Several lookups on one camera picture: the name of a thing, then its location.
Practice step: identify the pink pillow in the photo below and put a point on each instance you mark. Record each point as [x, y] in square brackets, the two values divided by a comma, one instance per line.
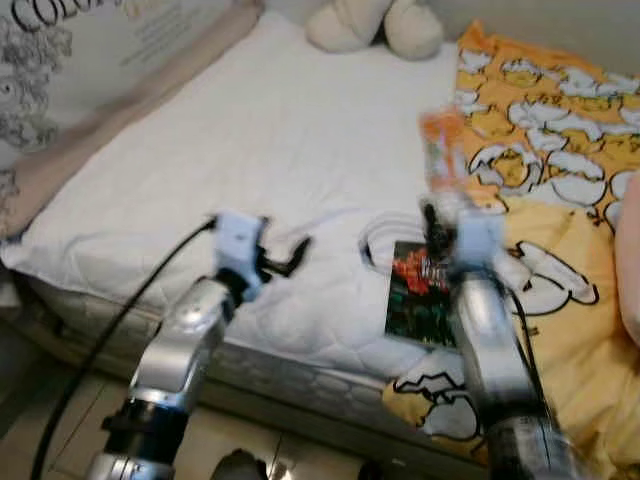
[630, 260]

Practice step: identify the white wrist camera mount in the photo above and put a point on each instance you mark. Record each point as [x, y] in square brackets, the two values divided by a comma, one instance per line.
[238, 245]
[480, 245]

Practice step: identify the dark cover paperback book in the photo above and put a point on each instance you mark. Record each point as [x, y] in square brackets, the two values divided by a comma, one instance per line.
[410, 300]

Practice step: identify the yellow egg print blanket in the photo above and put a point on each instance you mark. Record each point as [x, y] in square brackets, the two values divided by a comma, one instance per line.
[560, 120]

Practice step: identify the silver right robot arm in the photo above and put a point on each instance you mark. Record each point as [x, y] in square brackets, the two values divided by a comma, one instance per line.
[480, 340]

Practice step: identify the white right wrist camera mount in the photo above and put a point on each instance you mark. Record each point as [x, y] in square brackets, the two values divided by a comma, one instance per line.
[480, 245]

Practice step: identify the white quilted mattress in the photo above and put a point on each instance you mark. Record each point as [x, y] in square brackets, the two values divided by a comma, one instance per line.
[270, 130]

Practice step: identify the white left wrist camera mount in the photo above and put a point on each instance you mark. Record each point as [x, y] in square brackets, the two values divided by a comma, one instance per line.
[238, 245]

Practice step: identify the grey floral print pillow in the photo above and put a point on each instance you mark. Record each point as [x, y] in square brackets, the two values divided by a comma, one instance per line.
[100, 60]

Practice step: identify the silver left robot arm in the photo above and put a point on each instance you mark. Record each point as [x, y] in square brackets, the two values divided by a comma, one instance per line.
[180, 340]

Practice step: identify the orange plastic bottle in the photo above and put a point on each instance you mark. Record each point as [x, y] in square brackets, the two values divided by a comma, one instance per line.
[443, 150]

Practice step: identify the beige bed base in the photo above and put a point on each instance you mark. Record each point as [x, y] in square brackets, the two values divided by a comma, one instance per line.
[300, 415]

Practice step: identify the beige plush toy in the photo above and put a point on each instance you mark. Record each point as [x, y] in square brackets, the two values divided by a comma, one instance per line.
[370, 25]

